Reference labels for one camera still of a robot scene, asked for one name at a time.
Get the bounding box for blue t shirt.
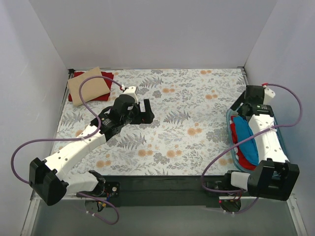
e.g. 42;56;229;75
232;116;259;166

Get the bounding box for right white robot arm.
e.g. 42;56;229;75
222;84;300;201

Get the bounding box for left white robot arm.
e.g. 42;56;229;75
29;94;155;206

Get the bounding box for floral patterned table cloth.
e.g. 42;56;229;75
46;68;248;177

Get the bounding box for folded dark red t shirt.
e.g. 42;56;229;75
68;71;114;102

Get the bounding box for folded beige t shirt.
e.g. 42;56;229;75
67;67;110;107

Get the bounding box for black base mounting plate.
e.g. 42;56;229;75
99;176;233;207

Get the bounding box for clear blue plastic bin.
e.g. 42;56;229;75
226;109;288;173

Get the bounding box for white t shirt in bin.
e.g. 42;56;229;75
230;116;240;160

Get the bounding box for red t shirt in bin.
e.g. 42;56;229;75
230;117;258;173

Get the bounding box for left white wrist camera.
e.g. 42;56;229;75
123;86;139;104

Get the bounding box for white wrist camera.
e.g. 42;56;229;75
262;83;275;105
123;86;139;104

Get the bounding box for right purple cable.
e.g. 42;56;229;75
200;83;303;215

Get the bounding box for purple cable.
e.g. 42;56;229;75
11;76;125;225
200;83;303;215

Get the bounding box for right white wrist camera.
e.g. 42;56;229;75
262;83;275;105

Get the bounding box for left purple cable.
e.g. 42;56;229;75
11;76;125;225

